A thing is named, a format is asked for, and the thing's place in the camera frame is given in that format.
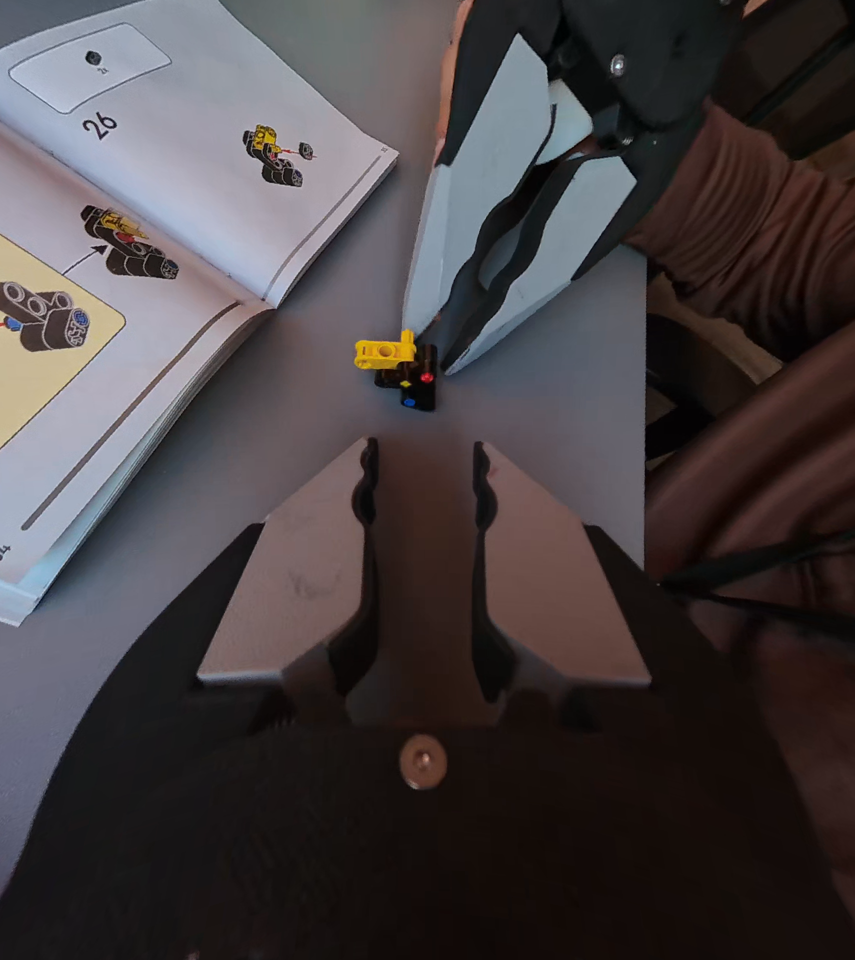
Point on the yellow and black lego assembly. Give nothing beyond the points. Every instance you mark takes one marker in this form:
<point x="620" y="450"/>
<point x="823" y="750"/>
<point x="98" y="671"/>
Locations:
<point x="405" y="371"/>

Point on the person's right forearm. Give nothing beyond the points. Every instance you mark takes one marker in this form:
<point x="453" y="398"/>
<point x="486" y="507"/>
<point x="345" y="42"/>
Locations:
<point x="772" y="225"/>

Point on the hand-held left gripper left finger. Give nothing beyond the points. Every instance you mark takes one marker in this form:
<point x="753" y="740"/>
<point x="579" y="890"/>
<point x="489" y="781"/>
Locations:
<point x="300" y="570"/>

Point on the lego instruction booklet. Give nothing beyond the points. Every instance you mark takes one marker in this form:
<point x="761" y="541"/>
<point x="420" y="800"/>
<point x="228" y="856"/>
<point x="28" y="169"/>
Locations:
<point x="135" y="262"/>

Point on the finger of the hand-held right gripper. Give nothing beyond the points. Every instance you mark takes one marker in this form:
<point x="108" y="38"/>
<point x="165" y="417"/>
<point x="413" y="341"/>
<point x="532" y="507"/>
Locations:
<point x="472" y="165"/>
<point x="555" y="240"/>

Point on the person's right hand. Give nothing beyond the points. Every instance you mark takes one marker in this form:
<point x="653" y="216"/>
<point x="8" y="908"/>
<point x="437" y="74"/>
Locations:
<point x="451" y="75"/>

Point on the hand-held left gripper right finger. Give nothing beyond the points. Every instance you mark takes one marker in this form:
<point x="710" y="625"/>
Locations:
<point x="555" y="577"/>

